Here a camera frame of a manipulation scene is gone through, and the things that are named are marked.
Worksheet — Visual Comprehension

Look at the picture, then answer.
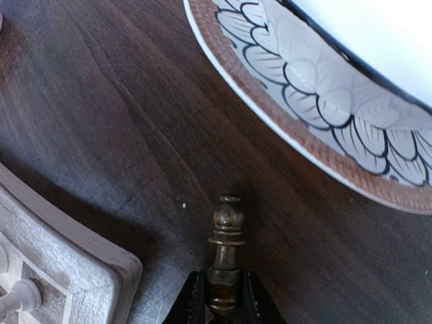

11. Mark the dark chess piece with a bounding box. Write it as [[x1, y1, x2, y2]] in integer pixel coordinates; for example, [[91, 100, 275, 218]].
[[205, 194, 246, 323]]

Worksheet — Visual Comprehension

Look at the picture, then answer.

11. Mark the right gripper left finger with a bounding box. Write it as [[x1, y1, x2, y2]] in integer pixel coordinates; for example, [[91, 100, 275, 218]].
[[165, 271, 206, 324]]

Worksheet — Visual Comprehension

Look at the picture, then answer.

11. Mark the patterned ceramic plate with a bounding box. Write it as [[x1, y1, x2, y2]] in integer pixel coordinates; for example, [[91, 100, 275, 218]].
[[184, 1, 431, 214]]

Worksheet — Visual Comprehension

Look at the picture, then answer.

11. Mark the white chess piece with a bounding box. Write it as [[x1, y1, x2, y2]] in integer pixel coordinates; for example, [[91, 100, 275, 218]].
[[1, 279, 42, 323]]

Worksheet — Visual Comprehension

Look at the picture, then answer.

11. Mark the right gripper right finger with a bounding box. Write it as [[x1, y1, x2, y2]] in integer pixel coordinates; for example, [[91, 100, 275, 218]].
[[241, 271, 287, 324]]

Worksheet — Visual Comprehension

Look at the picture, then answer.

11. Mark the wooden chess board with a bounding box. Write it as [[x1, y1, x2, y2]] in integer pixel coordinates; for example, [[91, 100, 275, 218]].
[[1, 167, 142, 323]]

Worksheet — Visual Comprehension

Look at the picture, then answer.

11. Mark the white scalloped bowl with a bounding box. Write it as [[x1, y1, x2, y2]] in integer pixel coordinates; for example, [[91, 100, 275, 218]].
[[286, 1, 431, 111]]

